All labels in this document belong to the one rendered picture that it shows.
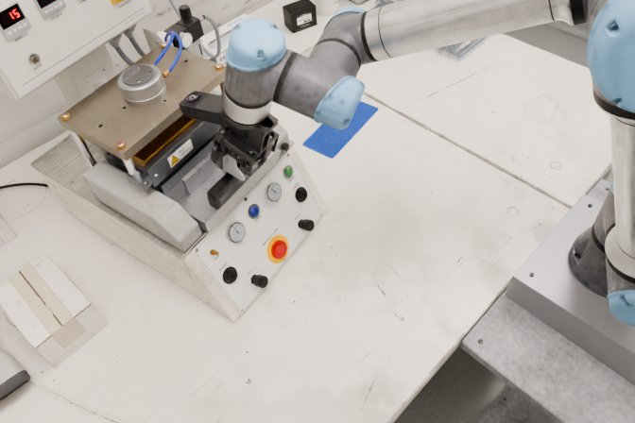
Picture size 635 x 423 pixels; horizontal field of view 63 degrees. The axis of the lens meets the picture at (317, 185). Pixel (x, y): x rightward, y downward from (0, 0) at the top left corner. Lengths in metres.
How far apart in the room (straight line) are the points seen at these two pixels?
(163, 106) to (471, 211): 0.70
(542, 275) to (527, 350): 0.14
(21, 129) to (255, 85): 1.00
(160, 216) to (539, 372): 0.73
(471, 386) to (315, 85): 1.34
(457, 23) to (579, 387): 0.67
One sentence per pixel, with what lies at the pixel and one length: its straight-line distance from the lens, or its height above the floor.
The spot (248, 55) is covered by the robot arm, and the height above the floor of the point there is 1.32.
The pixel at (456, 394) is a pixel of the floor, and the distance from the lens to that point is 1.82.
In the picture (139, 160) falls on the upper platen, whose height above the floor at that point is 1.05.
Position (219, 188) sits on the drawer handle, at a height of 1.01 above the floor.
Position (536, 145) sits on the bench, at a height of 0.75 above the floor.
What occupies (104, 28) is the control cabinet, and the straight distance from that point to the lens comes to 1.11.
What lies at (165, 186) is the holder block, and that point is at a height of 0.99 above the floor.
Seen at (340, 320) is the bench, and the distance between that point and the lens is 1.06.
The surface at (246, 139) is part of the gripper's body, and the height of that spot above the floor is 1.13.
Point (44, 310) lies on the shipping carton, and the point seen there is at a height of 0.84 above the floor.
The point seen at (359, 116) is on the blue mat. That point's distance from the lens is 1.43.
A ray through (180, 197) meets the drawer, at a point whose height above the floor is 0.97.
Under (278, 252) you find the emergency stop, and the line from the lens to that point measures 1.10.
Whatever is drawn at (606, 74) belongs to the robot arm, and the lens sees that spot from 0.58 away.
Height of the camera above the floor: 1.70
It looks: 49 degrees down
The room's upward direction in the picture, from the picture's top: 6 degrees counter-clockwise
